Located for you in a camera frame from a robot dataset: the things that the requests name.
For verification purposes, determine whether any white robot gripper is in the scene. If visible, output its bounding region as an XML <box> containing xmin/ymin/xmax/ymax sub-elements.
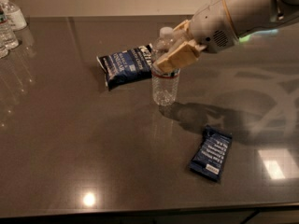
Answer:
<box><xmin>153</xmin><ymin>0</ymin><xmax>238</xmax><ymax>74</ymax></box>

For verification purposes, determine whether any clear plastic water bottle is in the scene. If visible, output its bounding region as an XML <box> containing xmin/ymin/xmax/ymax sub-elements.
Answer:
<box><xmin>151</xmin><ymin>27</ymin><xmax>180</xmax><ymax>106</ymax></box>

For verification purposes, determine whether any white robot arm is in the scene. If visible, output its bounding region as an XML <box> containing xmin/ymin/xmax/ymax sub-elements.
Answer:
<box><xmin>153</xmin><ymin>0</ymin><xmax>299</xmax><ymax>73</ymax></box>

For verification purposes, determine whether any blue chip bag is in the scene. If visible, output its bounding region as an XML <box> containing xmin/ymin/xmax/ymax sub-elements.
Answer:
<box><xmin>96</xmin><ymin>44</ymin><xmax>152</xmax><ymax>90</ymax></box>

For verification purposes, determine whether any hand sanitizer pump bottle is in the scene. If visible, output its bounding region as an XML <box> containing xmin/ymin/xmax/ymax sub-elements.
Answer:
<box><xmin>0</xmin><ymin>0</ymin><xmax>27</xmax><ymax>31</ymax></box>

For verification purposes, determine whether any background water bottle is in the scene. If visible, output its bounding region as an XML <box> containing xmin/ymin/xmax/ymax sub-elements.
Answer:
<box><xmin>0</xmin><ymin>8</ymin><xmax>19</xmax><ymax>49</ymax></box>

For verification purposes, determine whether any edge water bottle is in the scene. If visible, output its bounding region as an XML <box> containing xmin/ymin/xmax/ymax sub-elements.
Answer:
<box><xmin>0</xmin><ymin>37</ymin><xmax>8</xmax><ymax>59</ymax></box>

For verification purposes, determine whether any blue snack bar wrapper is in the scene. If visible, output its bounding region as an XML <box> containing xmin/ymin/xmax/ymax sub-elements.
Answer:
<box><xmin>189</xmin><ymin>125</ymin><xmax>233</xmax><ymax>182</ymax></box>

